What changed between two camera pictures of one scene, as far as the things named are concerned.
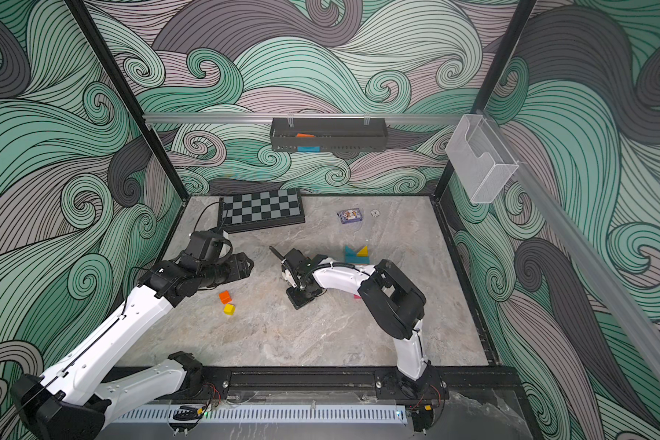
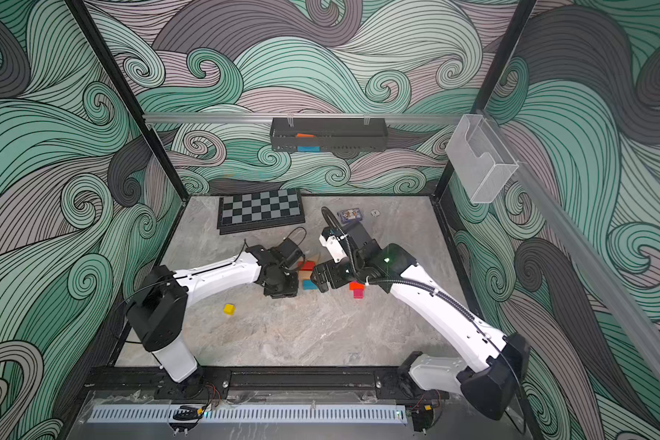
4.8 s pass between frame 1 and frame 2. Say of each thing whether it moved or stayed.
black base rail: stayed
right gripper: moved
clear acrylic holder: stayed
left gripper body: moved
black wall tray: stayed
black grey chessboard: stayed
